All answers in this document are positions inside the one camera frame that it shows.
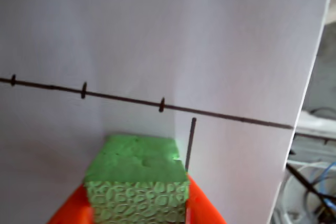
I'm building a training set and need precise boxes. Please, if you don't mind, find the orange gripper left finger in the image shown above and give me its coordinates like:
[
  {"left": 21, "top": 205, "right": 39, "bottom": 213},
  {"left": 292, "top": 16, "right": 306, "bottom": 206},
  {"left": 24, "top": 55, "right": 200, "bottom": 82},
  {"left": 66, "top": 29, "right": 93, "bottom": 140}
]
[{"left": 47, "top": 183, "right": 94, "bottom": 224}]

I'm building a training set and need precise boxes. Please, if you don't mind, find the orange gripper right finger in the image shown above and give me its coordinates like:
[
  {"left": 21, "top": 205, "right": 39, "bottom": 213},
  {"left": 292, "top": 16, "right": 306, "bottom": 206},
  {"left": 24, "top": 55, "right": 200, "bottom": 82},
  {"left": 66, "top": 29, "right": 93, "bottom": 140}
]
[{"left": 185, "top": 172, "right": 227, "bottom": 224}]

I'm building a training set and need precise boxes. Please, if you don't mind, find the green textured foam block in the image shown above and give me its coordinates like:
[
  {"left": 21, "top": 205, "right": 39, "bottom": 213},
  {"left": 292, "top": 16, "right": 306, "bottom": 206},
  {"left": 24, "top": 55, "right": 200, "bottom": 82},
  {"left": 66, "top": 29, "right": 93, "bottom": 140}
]
[{"left": 83, "top": 134, "right": 191, "bottom": 224}]

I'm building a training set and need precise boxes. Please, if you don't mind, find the white board with drawn lines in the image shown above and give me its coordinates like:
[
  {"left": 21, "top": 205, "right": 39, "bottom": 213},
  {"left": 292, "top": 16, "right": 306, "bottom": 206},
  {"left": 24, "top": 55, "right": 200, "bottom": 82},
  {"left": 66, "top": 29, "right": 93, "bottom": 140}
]
[{"left": 0, "top": 0, "right": 335, "bottom": 224}]

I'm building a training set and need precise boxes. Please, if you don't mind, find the white cable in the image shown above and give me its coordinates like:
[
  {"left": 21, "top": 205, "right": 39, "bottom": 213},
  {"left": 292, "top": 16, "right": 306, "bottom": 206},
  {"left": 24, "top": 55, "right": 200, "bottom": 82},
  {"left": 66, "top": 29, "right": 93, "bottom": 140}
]
[{"left": 272, "top": 162, "right": 329, "bottom": 224}]

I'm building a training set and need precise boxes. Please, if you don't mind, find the blue cable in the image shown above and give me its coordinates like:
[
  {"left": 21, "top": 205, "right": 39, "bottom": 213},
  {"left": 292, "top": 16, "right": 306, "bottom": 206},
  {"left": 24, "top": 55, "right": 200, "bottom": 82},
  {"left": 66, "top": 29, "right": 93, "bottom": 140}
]
[{"left": 319, "top": 161, "right": 336, "bottom": 210}]

